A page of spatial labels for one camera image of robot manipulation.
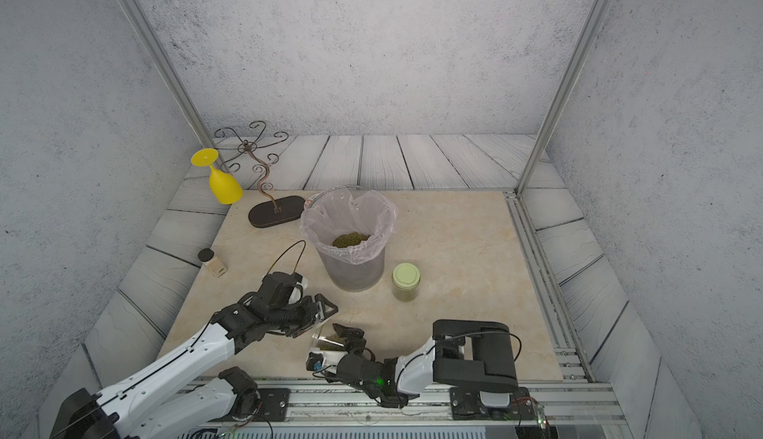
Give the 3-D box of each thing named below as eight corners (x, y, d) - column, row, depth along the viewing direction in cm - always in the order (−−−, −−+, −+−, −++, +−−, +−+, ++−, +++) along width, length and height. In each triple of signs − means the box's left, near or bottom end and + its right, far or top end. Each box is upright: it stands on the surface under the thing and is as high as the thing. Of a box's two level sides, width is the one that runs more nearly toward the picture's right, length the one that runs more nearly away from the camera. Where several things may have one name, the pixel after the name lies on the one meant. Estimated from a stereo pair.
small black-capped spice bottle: (207, 267, 100) (194, 253, 94) (219, 259, 102) (208, 245, 96) (216, 280, 97) (203, 266, 91) (228, 272, 99) (217, 257, 93)
